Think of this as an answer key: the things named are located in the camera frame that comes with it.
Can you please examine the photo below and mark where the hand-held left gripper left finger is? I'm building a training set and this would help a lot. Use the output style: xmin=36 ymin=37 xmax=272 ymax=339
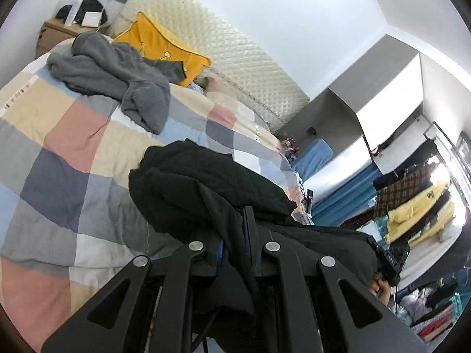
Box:
xmin=40 ymin=241 xmax=225 ymax=353

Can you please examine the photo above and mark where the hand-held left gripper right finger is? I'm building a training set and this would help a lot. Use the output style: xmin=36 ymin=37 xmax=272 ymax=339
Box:
xmin=241 ymin=206 xmax=429 ymax=353

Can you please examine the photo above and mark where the black puffer jacket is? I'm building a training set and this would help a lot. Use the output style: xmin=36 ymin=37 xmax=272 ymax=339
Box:
xmin=129 ymin=138 xmax=379 ymax=353

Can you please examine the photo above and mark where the pile of colourful clothes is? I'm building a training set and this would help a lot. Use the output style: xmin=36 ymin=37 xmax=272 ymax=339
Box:
xmin=395 ymin=276 xmax=464 ymax=342

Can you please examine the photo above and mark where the person's right hand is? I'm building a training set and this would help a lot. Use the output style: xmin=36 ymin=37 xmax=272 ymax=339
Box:
xmin=370 ymin=272 xmax=392 ymax=302

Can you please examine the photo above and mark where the yellow hanging jacket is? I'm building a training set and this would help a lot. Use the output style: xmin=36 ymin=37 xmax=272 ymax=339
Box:
xmin=384 ymin=184 xmax=457 ymax=245

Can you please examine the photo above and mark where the blue curtain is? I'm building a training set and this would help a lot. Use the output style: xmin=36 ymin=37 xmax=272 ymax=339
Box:
xmin=312 ymin=162 xmax=383 ymax=227

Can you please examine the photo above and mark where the group of small cosmetic bottles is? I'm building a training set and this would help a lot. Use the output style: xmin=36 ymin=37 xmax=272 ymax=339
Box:
xmin=274 ymin=130 xmax=302 ymax=159

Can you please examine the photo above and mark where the checkered pastel quilt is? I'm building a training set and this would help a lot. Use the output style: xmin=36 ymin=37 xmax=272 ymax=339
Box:
xmin=0 ymin=37 xmax=313 ymax=350

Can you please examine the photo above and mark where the white wardrobe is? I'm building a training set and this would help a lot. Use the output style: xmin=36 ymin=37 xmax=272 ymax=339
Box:
xmin=280 ymin=33 xmax=438 ymax=192

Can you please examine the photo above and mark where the cream quilted headboard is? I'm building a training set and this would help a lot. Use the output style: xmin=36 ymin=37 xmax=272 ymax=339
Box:
xmin=107 ymin=0 xmax=311 ymax=133

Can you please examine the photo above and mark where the grey fleece garment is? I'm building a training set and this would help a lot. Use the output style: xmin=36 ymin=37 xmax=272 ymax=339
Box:
xmin=47 ymin=31 xmax=185 ymax=135

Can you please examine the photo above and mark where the yellow pillow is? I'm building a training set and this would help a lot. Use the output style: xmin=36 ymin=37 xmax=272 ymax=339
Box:
xmin=113 ymin=11 xmax=212 ymax=88

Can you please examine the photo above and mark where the wooden nightstand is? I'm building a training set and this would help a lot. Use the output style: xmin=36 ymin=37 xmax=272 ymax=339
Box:
xmin=35 ymin=20 xmax=111 ymax=59

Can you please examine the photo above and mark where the black bag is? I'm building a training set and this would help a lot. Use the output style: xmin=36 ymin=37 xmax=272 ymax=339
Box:
xmin=55 ymin=0 xmax=108 ymax=26

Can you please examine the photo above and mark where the white spray bottle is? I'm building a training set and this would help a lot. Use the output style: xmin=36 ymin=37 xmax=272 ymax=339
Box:
xmin=65 ymin=0 xmax=84 ymax=26

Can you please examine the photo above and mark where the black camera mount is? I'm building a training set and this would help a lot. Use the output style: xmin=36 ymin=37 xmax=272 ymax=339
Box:
xmin=300 ymin=187 xmax=315 ymax=216

